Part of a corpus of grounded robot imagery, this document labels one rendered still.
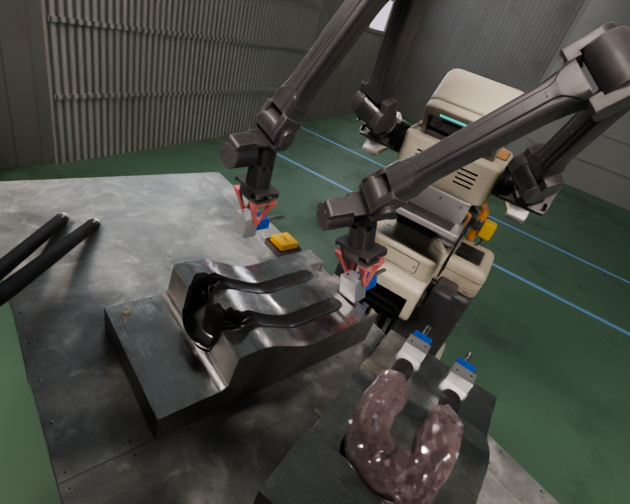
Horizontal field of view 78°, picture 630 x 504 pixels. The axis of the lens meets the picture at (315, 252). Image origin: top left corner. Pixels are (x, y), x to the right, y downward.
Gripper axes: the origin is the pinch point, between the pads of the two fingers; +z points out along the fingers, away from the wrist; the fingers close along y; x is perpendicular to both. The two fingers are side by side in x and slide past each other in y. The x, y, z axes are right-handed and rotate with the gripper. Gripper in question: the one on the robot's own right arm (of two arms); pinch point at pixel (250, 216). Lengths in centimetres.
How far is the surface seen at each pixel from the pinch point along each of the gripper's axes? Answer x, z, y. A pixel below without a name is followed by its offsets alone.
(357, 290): 9.7, 1.9, 31.0
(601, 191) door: 746, 99, -57
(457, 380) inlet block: 18, 8, 57
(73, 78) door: 11, 39, -231
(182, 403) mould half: -32.2, 8.1, 35.4
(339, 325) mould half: 2.3, 6.1, 34.9
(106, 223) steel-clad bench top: -26.1, 14.6, -26.2
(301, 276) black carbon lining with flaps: 4.6, 6.6, 18.2
